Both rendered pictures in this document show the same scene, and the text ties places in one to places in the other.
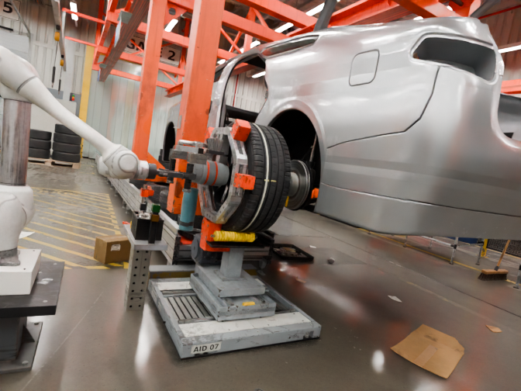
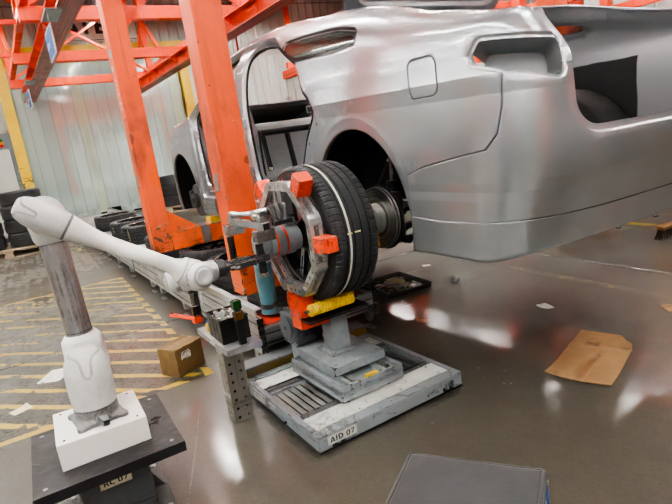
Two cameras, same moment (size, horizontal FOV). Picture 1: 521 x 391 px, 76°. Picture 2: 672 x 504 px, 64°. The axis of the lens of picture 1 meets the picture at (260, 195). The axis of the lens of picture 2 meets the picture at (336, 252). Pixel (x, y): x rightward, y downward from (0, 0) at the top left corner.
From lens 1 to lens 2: 0.68 m
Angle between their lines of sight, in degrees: 7
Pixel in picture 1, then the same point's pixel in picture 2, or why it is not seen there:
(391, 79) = (455, 91)
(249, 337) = (384, 410)
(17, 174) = (82, 320)
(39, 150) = not seen: outside the picture
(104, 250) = (173, 361)
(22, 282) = (141, 429)
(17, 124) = (64, 268)
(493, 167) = (588, 161)
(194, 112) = (230, 166)
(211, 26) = (216, 52)
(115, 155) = (189, 272)
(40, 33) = not seen: outside the picture
